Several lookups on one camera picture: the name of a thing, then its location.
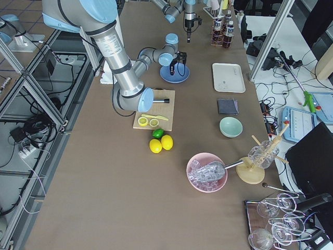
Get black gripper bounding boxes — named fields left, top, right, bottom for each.
left=169, top=51, right=187, bottom=76
left=183, top=12, right=202, bottom=43

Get blue plate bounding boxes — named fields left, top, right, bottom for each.
left=160, top=62, right=190, bottom=84

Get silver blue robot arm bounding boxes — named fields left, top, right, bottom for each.
left=151, top=0, right=202, bottom=43
left=42, top=1, right=178, bottom=112

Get dark sauce bottle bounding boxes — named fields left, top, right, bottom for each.
left=212, top=15, right=224, bottom=43
left=225, top=10, right=232, bottom=24
left=223, top=21, right=234, bottom=48

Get pink cup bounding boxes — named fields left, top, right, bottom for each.
left=210, top=0, right=220, bottom=10

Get wooden cutting board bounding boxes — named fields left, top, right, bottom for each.
left=133, top=89, right=175, bottom=131

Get yellow cup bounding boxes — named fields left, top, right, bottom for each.
left=221, top=0, right=229, bottom=10

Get beige rectangular tray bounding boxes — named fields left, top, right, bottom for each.
left=212, top=62, right=246, bottom=93

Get lemon slices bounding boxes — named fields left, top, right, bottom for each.
left=137, top=116, right=159, bottom=128

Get dark grey folded cloth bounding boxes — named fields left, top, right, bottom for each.
left=217, top=98, right=239, bottom=115

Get green lime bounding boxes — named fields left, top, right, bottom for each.
left=152, top=129, right=164, bottom=139

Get yellow lemon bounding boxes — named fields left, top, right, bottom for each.
left=149, top=139, right=162, bottom=154
left=161, top=135, right=173, bottom=151

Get green bowl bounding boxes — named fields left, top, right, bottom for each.
left=219, top=117, right=243, bottom=138

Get pink bowl with ice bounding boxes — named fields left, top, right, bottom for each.
left=186, top=153, right=228, bottom=193

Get metal ice scoop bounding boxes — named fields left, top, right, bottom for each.
left=205, top=160, right=244, bottom=181

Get glass mug on stand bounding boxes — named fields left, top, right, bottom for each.
left=248, top=141, right=279, bottom=169

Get wooden mug tree stand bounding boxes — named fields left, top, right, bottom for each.
left=236, top=123, right=289, bottom=184

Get blue teach pendant tablet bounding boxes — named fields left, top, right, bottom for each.
left=281, top=106, right=317, bottom=143
left=311, top=92, right=332, bottom=124

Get black monitor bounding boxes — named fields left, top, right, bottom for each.
left=286, top=122, right=332, bottom=195

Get wine glass rack tray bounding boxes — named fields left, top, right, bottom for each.
left=245, top=193, right=314, bottom=249

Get copper wire bottle rack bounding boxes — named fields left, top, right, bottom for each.
left=210, top=15, right=234, bottom=48

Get aluminium frame post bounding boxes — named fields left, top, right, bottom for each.
left=249, top=0, right=294, bottom=82

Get green handled grabber stick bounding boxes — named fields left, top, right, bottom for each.
left=278, top=51, right=317, bottom=113

